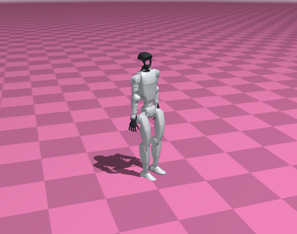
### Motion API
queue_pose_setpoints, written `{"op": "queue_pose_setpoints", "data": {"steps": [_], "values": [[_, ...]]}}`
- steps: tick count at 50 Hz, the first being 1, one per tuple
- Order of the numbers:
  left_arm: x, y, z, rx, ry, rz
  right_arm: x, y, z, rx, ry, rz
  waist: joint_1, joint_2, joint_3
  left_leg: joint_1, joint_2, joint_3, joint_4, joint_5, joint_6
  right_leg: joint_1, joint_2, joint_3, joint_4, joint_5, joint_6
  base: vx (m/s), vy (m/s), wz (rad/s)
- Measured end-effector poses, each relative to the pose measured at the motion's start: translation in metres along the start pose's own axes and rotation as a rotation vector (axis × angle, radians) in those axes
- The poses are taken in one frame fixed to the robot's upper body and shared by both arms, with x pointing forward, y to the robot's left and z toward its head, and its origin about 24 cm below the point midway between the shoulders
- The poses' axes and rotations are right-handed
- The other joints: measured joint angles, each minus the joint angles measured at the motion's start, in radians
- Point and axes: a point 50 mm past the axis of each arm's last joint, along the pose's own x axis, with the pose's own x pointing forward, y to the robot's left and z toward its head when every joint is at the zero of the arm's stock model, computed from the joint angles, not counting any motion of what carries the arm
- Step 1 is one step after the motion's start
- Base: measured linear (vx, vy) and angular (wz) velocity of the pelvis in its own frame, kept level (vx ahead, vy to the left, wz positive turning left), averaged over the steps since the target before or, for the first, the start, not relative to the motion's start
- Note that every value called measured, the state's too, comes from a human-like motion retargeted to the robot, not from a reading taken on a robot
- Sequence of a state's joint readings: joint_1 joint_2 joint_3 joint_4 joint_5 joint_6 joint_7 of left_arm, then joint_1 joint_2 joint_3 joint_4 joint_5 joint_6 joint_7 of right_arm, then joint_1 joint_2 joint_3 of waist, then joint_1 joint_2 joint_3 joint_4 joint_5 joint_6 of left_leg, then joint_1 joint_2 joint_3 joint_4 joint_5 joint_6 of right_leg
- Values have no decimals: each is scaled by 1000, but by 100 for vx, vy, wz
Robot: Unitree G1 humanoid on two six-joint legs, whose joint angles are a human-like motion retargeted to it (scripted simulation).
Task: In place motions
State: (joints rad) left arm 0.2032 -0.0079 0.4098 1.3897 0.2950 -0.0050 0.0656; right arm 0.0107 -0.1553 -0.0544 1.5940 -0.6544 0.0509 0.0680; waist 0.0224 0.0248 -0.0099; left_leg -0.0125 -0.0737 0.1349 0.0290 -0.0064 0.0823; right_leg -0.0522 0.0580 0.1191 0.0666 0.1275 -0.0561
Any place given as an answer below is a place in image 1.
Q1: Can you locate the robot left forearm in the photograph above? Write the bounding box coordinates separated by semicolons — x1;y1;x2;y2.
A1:
153;92;159;108

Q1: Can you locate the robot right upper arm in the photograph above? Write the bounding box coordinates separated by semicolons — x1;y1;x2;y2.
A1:
131;74;141;102

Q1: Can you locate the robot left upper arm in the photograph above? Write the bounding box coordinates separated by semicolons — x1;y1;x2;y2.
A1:
154;69;160;93

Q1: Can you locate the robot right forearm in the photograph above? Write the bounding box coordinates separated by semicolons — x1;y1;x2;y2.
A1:
131;96;138;120

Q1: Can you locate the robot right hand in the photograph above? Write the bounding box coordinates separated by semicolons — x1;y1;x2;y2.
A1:
129;116;139;132

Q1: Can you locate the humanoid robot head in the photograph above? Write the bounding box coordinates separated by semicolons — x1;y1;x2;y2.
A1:
138;52;152;72

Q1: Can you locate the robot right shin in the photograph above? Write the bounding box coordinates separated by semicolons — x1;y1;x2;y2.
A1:
139;144;150;174

